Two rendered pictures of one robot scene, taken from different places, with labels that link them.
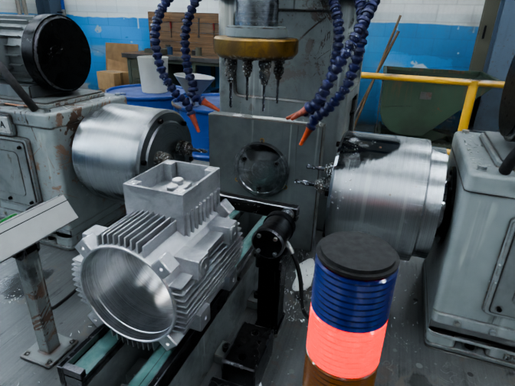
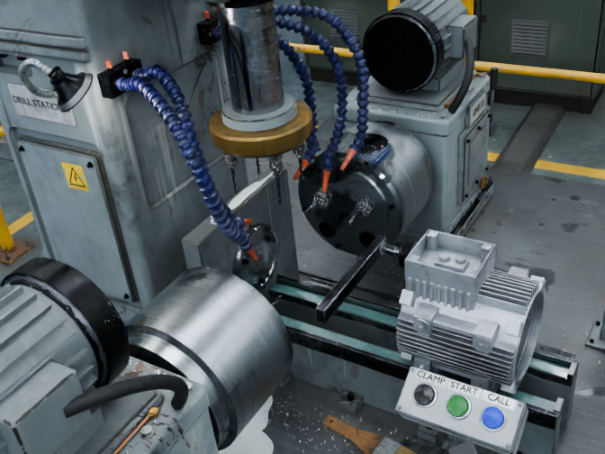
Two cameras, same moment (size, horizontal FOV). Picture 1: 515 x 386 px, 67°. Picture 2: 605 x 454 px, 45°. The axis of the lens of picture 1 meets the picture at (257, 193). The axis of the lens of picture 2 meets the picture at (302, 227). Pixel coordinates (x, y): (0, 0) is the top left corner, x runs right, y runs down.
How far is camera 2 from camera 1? 135 cm
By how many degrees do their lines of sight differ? 66
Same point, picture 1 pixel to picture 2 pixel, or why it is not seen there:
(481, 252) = (454, 168)
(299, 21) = (185, 76)
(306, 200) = (290, 251)
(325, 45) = (212, 89)
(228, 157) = not seen: hidden behind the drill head
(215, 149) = not seen: hidden behind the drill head
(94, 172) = (253, 401)
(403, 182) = (416, 158)
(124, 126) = (242, 314)
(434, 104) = not seen: outside the picture
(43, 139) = (199, 433)
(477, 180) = (450, 125)
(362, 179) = (403, 175)
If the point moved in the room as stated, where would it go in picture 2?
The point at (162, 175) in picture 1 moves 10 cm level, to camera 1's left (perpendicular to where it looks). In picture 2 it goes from (419, 272) to (416, 311)
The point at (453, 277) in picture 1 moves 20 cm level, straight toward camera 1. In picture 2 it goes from (448, 197) to (528, 224)
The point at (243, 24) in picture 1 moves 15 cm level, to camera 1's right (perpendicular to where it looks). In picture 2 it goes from (275, 109) to (293, 75)
